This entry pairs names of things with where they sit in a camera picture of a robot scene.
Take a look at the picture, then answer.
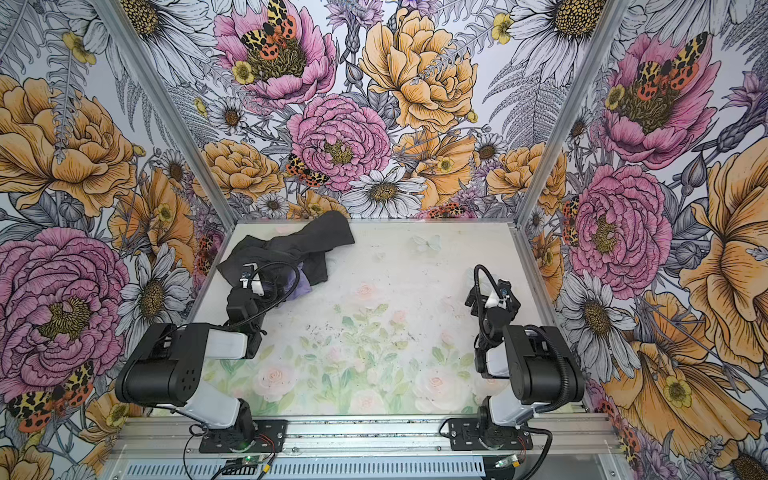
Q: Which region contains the black cloth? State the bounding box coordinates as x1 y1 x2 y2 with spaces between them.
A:
217 211 355 286

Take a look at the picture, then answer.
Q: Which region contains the purple cloth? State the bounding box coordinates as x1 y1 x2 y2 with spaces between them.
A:
284 264 312 301

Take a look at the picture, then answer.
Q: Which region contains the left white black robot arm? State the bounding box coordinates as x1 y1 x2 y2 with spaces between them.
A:
115 287 280 451

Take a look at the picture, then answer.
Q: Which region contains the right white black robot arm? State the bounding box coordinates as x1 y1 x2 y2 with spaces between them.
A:
465 264 586 450

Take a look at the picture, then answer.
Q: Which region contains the green circuit board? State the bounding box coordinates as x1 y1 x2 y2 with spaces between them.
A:
225 456 263 476

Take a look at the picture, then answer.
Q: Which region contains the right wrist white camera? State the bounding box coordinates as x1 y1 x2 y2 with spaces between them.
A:
484 288 512 309

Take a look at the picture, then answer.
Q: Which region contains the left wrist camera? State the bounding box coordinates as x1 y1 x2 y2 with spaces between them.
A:
240 264 265 296

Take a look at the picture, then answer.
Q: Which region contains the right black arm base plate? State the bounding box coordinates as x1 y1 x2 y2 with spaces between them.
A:
439 417 533 452

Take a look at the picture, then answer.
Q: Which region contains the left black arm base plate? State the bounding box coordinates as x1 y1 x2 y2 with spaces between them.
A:
199 419 288 454

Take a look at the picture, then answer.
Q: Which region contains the white vented cable duct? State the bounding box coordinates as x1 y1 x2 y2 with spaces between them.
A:
113 456 486 479

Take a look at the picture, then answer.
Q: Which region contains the aluminium front rail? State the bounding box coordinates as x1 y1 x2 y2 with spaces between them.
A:
112 413 619 460

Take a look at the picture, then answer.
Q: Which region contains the left aluminium corner post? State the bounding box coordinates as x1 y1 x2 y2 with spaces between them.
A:
94 1 238 233

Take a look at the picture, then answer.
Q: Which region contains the aluminium corner post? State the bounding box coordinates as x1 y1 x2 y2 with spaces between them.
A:
515 0 630 230
94 1 238 233

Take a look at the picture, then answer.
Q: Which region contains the right aluminium corner post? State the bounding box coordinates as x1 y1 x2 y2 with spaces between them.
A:
515 0 630 230

